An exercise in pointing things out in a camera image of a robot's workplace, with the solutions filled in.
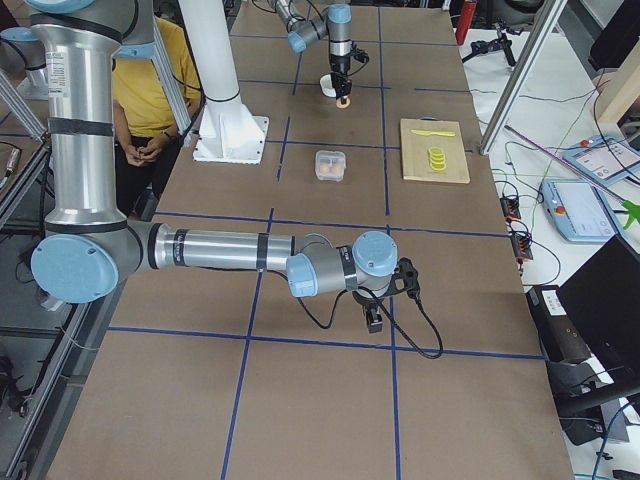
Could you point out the person in yellow shirt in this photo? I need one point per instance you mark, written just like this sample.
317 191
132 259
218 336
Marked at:
147 141

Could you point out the blue teach pendant near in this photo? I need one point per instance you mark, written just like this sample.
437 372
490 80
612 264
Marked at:
578 211

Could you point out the red cylinder bottle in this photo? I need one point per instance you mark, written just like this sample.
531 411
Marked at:
465 19

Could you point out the clear plastic egg box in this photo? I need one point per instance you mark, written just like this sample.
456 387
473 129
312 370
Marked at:
330 165

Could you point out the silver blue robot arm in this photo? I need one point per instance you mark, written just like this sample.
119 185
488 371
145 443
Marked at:
90 246
333 23

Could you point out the white ceramic bowl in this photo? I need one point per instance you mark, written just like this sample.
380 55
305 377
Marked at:
326 86

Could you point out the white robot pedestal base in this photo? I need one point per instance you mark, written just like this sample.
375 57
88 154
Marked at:
228 132

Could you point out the brown egg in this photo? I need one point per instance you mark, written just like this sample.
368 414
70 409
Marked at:
343 103

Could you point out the blue teach pendant far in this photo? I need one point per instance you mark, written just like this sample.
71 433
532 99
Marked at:
605 160

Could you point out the bamboo cutting board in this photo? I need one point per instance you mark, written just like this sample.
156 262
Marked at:
419 165

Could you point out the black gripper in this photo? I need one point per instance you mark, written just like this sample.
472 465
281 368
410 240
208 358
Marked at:
341 65
368 300

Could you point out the aluminium frame post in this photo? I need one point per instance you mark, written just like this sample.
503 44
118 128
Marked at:
543 26

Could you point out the yellow plastic knife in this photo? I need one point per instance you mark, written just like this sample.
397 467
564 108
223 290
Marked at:
448 134

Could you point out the blue teach pendant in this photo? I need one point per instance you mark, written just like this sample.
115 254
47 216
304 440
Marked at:
605 160
578 211

